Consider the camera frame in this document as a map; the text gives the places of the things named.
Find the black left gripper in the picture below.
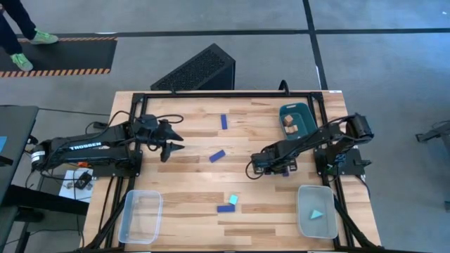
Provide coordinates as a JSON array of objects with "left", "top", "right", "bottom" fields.
[{"left": 133, "top": 119, "right": 186, "bottom": 163}]

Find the teal plastic bin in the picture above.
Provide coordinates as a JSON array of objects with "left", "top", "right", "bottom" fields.
[{"left": 278, "top": 102, "right": 319, "bottom": 141}]

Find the clear plastic container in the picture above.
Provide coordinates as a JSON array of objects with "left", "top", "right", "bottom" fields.
[
  {"left": 297, "top": 184, "right": 339, "bottom": 240},
  {"left": 117, "top": 189, "right": 164, "bottom": 245}
]

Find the black perforated computer case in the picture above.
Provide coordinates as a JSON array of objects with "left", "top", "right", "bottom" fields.
[{"left": 150, "top": 42, "right": 236, "bottom": 91}]

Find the small black device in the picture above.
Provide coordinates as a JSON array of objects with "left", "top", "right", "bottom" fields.
[{"left": 74, "top": 171, "right": 93, "bottom": 190}]

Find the white paper sheet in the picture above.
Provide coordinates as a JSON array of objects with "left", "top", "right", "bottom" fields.
[{"left": 58, "top": 167, "right": 95, "bottom": 204}]

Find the black orange-striped floor mat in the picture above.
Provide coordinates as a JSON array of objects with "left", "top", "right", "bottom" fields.
[{"left": 0, "top": 36, "right": 118, "bottom": 79}]

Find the black desk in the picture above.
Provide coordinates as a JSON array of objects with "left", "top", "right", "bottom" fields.
[{"left": 0, "top": 104, "right": 89, "bottom": 253}]

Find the black tripod stand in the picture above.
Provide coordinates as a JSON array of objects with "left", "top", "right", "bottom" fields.
[{"left": 415, "top": 121, "right": 450, "bottom": 155}]

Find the person's green shoe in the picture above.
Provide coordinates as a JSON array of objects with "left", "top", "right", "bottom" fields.
[
  {"left": 9, "top": 52, "right": 34, "bottom": 72},
  {"left": 30, "top": 30, "right": 60, "bottom": 46}
]

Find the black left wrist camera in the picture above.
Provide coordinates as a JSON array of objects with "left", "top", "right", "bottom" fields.
[{"left": 140, "top": 114, "right": 160, "bottom": 127}]

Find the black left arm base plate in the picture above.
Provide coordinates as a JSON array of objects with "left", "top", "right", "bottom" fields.
[{"left": 91, "top": 164, "right": 143, "bottom": 178}]

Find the black aluminium table frame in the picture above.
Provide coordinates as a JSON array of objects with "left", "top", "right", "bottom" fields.
[{"left": 84, "top": 90, "right": 384, "bottom": 253}]

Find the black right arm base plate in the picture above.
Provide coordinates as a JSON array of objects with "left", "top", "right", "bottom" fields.
[{"left": 314, "top": 147, "right": 373, "bottom": 176}]

